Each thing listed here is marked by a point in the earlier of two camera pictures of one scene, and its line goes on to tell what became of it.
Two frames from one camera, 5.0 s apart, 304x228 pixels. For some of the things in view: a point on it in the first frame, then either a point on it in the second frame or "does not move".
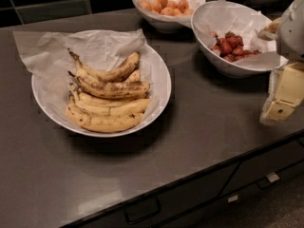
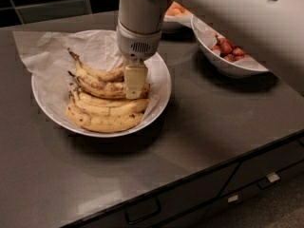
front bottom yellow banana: (103, 123) does not move
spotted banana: (117, 90) does not move
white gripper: (291, 32) -> (137, 45)
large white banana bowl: (99, 48) does not move
